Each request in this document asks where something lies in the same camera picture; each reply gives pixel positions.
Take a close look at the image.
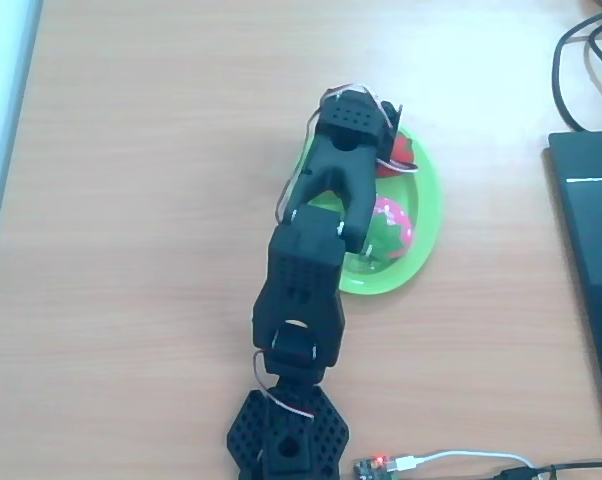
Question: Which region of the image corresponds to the base servo wire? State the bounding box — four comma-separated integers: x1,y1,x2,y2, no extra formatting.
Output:
252,349,316,420

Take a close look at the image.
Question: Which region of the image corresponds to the pink plush strawberry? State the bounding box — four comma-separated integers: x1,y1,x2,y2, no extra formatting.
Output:
365,194,415,265

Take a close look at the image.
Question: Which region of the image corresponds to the thick black cable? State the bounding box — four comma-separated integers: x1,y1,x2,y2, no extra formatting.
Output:
551,8,602,134

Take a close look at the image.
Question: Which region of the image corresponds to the red toy tomato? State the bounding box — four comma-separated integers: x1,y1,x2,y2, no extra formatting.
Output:
375,132,418,179

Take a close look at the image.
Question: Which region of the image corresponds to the motor controller circuit board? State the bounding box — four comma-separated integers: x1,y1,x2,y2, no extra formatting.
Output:
350,452,401,480

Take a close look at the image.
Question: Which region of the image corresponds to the elbow servo wire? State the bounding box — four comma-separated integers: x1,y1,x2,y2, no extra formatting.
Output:
274,112,327,224

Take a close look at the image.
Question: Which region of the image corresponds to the black laptop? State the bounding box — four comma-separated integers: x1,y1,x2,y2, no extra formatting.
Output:
546,128,602,442

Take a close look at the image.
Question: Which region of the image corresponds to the black power cable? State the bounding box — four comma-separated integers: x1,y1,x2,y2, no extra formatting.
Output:
495,461,602,480

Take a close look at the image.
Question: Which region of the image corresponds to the gripper servo wire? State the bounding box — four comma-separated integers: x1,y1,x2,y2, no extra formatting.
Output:
325,83,418,176

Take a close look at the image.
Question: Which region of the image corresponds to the green plastic plate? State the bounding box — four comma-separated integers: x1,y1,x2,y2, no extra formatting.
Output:
284,124,443,296

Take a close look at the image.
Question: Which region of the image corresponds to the white USB cable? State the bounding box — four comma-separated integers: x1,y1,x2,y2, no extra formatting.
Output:
388,449,538,474

